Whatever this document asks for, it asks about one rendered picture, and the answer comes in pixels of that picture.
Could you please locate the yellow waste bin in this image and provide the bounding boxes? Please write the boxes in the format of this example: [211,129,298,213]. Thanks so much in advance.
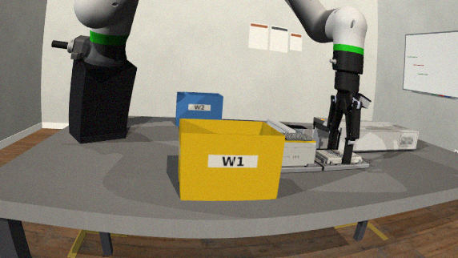
[179,119,285,201]

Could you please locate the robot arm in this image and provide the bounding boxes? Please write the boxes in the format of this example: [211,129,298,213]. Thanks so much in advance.
[51,0,368,75]

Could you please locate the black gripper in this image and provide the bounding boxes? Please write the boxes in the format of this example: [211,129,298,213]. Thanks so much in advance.
[327,71,362,163]

